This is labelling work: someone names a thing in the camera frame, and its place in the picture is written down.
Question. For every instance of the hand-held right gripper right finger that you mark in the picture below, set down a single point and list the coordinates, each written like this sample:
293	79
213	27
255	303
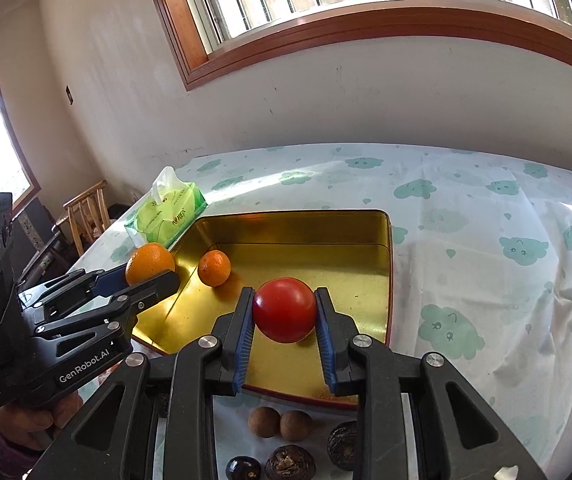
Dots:
327	355

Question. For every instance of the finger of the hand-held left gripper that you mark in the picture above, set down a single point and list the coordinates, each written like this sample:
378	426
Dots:
108	282
156	287

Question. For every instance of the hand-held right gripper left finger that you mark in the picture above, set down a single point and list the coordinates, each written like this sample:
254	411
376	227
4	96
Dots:
238	355

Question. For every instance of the large orange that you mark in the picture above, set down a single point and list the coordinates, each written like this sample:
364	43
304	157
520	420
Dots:
148	260

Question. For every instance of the small orange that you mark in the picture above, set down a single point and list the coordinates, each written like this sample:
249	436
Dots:
214	267

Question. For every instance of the red tomato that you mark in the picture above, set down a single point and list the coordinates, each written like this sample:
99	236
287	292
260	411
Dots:
284	310

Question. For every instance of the brown longan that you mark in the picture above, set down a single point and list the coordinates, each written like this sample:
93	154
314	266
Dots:
296	425
263	422

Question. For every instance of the gold metal tin tray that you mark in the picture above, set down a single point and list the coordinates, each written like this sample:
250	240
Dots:
316	260

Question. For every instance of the person's left hand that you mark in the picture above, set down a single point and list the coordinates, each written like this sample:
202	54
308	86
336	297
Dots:
61	412

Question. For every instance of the wooden chair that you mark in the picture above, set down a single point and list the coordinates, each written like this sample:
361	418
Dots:
88	215

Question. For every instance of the dark cabinet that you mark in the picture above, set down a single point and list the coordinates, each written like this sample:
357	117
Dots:
41	230

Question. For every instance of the green tissue pack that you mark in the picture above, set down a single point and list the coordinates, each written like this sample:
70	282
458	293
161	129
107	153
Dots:
163	215

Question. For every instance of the shiny dark water chestnut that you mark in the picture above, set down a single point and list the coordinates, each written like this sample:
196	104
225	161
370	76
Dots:
242	469

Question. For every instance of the cloud-printed white tablecloth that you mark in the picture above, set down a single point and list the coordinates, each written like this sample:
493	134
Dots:
466	260

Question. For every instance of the wooden-framed barred window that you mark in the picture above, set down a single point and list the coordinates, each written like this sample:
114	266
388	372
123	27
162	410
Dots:
316	25

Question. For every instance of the dark wall switch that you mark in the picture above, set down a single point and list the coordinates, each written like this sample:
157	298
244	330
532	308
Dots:
69	95

